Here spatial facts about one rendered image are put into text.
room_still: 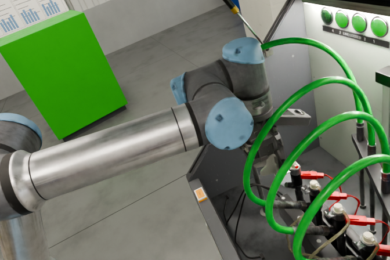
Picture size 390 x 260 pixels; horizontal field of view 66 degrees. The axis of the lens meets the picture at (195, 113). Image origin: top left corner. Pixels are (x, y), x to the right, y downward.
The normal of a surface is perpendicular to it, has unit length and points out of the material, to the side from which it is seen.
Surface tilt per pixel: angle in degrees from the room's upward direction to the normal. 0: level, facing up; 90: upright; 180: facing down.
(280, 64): 90
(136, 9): 90
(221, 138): 90
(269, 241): 0
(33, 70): 90
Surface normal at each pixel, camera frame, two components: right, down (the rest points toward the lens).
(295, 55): 0.29, 0.42
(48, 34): 0.50, 0.31
